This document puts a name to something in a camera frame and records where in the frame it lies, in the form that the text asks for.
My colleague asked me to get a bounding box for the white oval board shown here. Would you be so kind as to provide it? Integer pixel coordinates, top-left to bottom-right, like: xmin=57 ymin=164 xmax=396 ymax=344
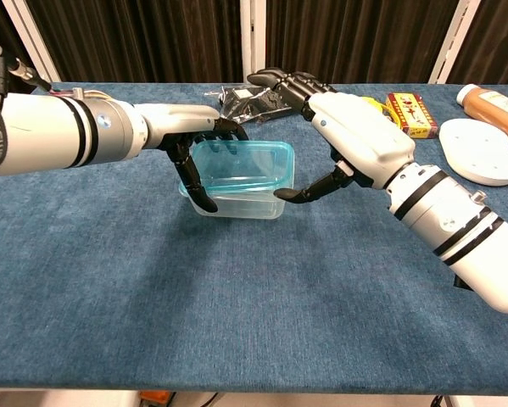
xmin=438 ymin=118 xmax=508 ymax=187

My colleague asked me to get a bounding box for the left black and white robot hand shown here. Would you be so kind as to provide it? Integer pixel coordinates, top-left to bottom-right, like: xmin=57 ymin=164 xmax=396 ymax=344
xmin=141 ymin=103 xmax=250 ymax=214

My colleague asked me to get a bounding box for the orange object under table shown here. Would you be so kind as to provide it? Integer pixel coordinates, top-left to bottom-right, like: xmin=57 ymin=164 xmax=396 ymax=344
xmin=138 ymin=390 xmax=174 ymax=407

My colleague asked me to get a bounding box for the blue felt table cover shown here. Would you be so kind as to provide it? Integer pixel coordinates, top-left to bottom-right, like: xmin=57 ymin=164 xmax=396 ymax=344
xmin=0 ymin=81 xmax=508 ymax=393

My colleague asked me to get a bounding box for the clear plastic storage container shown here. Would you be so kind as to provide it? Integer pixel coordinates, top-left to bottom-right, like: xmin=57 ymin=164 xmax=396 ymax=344
xmin=177 ymin=180 xmax=287 ymax=220

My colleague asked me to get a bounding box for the red and yellow carton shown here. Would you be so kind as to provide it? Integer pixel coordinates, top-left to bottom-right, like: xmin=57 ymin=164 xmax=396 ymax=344
xmin=383 ymin=92 xmax=439 ymax=140

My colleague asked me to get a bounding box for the black item in plastic bag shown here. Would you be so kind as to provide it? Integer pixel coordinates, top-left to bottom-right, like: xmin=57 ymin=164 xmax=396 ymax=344
xmin=205 ymin=83 xmax=297 ymax=125

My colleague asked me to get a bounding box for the blue transparent plastic container lid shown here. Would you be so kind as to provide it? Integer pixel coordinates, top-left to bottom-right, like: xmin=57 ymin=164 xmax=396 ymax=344
xmin=192 ymin=139 xmax=296 ymax=194

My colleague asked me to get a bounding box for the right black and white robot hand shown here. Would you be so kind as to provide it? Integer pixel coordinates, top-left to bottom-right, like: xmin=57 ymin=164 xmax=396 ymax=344
xmin=247 ymin=67 xmax=416 ymax=204

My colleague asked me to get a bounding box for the brown bottle with white cap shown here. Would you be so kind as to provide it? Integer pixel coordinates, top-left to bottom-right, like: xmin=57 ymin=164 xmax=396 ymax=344
xmin=455 ymin=83 xmax=508 ymax=148

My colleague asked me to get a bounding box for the white frame post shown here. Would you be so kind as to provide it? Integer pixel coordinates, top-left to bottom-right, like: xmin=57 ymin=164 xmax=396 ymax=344
xmin=427 ymin=0 xmax=482 ymax=84
xmin=1 ymin=0 xmax=62 ymax=84
xmin=239 ymin=0 xmax=267 ymax=84

